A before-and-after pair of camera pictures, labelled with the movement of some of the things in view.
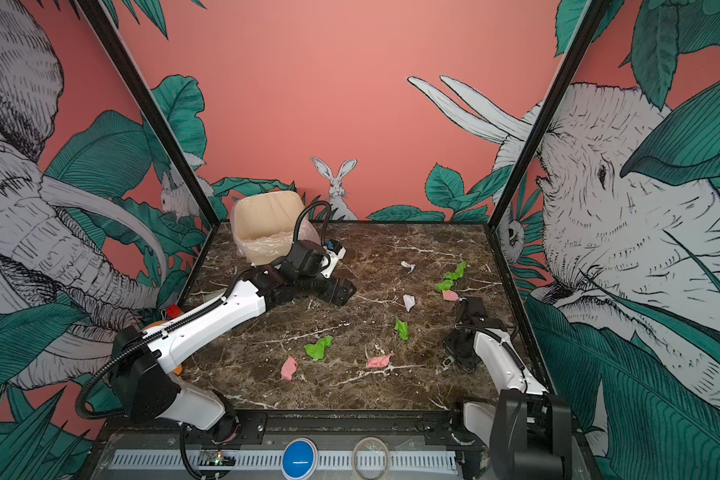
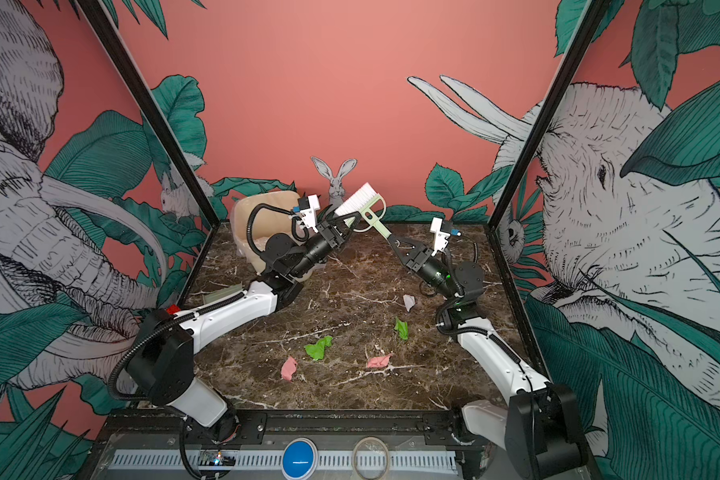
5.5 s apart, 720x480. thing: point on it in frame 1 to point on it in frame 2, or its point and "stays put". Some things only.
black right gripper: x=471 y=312 to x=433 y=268
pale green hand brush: x=447 y=362 to x=371 y=207
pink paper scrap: x=380 y=361 stays put
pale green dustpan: x=210 y=295 stays put
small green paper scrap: x=403 y=329 stays put
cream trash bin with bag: x=264 y=223 stays put
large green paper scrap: x=316 y=351 stays put
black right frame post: x=594 y=13 stays put
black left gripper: x=345 y=295 to x=328 y=229
